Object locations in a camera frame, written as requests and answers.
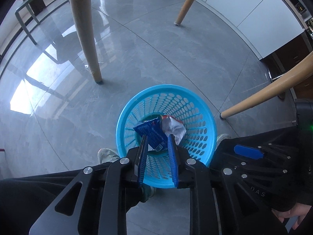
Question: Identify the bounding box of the blue snack wrapper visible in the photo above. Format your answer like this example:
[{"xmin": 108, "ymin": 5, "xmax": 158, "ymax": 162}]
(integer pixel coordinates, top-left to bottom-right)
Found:
[{"xmin": 133, "ymin": 115, "xmax": 168, "ymax": 152}]

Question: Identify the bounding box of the pink white bag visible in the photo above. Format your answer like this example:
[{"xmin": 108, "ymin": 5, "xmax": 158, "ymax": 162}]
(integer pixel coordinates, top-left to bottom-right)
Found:
[{"xmin": 161, "ymin": 115, "xmax": 186, "ymax": 145}]

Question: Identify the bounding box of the person right hand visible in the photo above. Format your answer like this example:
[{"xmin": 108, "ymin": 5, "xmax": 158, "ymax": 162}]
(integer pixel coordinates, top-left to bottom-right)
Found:
[{"xmin": 272, "ymin": 203, "xmax": 312, "ymax": 230}]

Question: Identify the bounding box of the blue plastic waste basket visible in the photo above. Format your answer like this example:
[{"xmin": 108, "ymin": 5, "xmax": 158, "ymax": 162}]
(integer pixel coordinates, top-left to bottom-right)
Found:
[{"xmin": 116, "ymin": 84, "xmax": 217, "ymax": 188}]

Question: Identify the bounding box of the round white table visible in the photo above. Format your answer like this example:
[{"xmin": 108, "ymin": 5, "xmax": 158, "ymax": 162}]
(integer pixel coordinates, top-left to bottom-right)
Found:
[{"xmin": 66, "ymin": 0, "xmax": 313, "ymax": 120}]

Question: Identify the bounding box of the dark green chair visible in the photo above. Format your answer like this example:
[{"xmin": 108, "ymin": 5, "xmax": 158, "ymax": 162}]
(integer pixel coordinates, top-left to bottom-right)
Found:
[{"xmin": 14, "ymin": 0, "xmax": 71, "ymax": 46}]

